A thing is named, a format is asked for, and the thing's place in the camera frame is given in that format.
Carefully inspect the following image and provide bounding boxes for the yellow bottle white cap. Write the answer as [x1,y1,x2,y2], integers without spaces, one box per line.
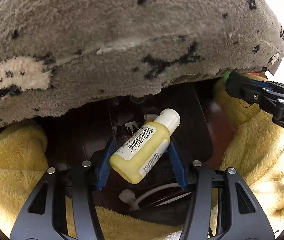
[109,108,181,184]

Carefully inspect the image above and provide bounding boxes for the black trash bin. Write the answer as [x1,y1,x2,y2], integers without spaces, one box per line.
[39,85,213,226]

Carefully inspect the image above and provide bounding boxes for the yellow fluffy rug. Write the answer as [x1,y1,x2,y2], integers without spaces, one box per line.
[0,82,284,239]

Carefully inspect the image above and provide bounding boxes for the colourful hair scrunchies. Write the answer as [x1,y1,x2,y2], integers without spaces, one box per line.
[222,71,231,83]

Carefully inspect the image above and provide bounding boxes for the grey cat-pattern fleece blanket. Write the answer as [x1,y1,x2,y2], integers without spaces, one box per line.
[0,0,284,127]

